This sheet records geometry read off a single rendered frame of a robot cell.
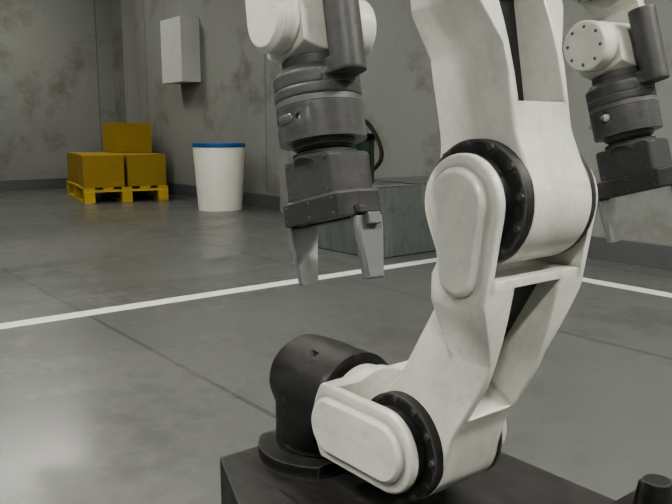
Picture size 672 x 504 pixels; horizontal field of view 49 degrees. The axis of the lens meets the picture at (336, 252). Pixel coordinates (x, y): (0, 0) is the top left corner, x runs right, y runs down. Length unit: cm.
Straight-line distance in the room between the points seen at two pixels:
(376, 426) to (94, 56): 866
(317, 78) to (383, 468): 51
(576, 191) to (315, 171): 30
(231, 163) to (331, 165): 562
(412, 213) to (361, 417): 317
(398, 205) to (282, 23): 334
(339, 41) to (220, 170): 560
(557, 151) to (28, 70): 854
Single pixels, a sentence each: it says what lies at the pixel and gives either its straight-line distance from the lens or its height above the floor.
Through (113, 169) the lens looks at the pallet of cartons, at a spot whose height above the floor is 31.
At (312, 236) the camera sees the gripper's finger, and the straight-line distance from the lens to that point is 79.
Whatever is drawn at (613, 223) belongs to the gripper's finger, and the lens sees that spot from 111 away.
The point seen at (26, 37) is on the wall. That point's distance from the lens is 922.
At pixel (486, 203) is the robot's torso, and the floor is 61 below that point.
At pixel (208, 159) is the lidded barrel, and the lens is 631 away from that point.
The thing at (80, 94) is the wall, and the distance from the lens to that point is 935.
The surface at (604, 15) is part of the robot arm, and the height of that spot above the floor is 85.
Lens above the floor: 69
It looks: 9 degrees down
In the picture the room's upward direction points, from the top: straight up
